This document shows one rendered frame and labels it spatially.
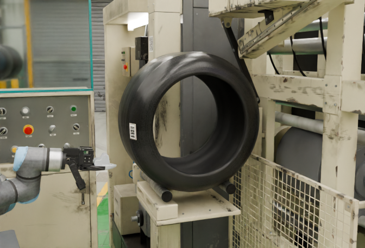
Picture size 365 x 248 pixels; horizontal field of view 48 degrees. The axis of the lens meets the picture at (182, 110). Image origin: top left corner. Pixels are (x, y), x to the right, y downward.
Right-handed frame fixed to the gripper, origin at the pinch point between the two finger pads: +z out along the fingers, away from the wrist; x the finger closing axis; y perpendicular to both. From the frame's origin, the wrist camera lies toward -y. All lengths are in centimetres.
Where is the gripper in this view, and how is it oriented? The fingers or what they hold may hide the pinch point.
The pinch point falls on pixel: (112, 167)
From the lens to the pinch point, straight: 166.5
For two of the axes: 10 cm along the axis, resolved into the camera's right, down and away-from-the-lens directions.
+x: -3.3, -1.2, 9.4
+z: 9.4, 0.8, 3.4
